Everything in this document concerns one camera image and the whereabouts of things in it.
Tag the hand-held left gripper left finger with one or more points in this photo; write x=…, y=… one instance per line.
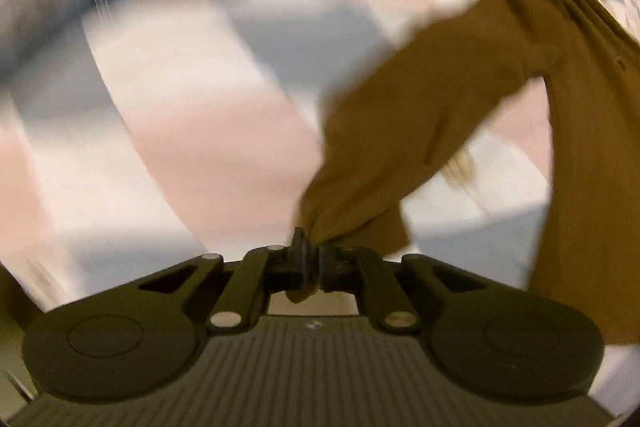
x=300, y=257

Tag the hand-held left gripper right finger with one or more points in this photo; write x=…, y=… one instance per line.
x=331, y=268

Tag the brown garment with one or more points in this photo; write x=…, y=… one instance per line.
x=430, y=107

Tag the checkered bear print blanket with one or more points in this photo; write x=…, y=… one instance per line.
x=200, y=117

